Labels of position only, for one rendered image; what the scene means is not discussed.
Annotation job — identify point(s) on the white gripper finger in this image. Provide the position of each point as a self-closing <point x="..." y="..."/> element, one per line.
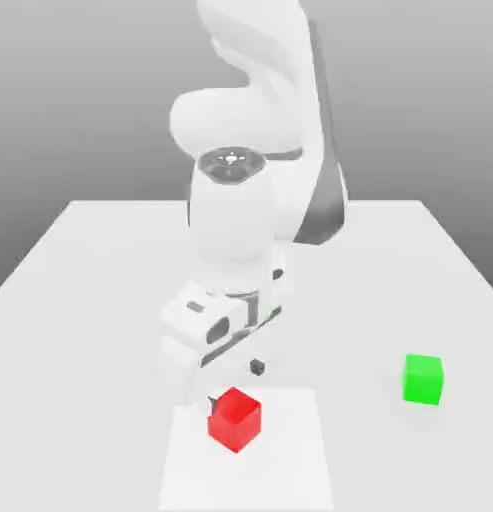
<point x="256" y="367"/>
<point x="204" y="398"/>

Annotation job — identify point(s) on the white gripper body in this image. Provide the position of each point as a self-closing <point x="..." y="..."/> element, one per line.
<point x="230" y="352"/>

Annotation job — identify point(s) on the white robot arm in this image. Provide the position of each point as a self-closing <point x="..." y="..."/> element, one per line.
<point x="230" y="216"/>

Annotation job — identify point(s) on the small red cube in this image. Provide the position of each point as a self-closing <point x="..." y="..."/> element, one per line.
<point x="234" y="424"/>

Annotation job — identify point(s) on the small green cube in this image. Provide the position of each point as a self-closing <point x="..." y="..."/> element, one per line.
<point x="422" y="380"/>

